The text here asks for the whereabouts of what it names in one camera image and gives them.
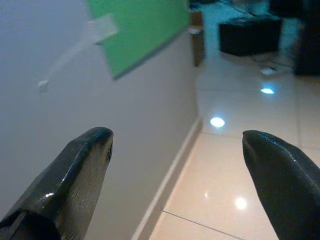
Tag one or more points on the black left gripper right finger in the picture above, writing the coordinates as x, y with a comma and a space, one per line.
285, 180

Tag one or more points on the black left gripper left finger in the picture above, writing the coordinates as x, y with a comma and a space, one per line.
75, 175

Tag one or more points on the white skirting board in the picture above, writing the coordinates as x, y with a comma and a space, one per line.
167, 180

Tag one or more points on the dark tall furniture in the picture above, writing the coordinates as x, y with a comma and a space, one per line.
306, 37

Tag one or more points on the black box stool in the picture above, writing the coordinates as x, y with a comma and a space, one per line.
250, 35

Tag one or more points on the green table mat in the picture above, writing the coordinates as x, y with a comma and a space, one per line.
140, 32

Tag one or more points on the brown wooden cabinet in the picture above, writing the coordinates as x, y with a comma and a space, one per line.
197, 37

